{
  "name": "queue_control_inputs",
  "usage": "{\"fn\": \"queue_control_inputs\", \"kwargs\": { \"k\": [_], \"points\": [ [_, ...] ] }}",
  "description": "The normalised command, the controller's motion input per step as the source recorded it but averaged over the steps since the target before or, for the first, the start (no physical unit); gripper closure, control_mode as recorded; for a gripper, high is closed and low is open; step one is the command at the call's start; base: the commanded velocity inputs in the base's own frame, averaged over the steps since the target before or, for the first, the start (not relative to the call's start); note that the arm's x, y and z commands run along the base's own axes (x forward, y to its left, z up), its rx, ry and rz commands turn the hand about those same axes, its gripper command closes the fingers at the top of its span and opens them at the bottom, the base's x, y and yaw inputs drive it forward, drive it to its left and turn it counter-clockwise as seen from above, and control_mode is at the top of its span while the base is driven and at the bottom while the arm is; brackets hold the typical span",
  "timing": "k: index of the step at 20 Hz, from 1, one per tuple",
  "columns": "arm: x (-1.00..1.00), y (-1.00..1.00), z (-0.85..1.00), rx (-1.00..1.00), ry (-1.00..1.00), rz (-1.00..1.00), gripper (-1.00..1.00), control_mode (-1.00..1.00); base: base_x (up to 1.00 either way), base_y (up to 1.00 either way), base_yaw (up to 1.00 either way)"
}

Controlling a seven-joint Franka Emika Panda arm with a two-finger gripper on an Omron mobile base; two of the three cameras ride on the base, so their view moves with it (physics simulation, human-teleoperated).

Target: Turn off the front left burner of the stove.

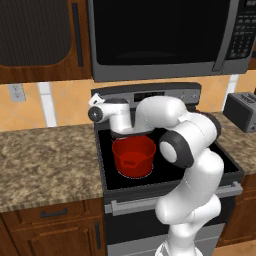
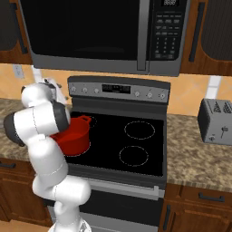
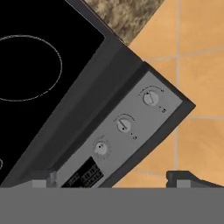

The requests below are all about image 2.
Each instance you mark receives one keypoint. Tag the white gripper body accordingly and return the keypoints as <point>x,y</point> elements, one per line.
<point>61,96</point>

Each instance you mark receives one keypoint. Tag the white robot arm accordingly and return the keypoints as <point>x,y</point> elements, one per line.
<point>45,157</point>

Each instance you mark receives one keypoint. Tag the round silver stove knob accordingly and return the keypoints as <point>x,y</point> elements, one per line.
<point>162,96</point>
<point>85,90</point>
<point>149,95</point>
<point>96,90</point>
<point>73,89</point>
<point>137,94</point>

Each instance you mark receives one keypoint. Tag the black glass-top stove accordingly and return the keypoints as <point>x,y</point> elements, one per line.
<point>120,142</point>

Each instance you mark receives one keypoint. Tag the red cooking pot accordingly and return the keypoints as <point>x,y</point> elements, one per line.
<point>75,142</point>

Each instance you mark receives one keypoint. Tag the black steel microwave oven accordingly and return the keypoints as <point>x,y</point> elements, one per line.
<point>90,30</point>

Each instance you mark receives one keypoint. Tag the brown wooden drawer front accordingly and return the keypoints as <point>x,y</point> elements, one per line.
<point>18,170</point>
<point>208,198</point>

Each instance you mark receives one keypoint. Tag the brown wooden base cupboard door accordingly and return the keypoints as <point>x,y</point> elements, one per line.
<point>18,199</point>
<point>199,219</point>

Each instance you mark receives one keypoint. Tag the black oven door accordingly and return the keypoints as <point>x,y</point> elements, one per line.
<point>127,208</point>

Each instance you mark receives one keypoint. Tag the grey toaster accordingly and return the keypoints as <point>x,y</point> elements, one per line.
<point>216,123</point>

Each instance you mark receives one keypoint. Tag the white wall socket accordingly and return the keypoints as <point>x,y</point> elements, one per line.
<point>18,71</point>

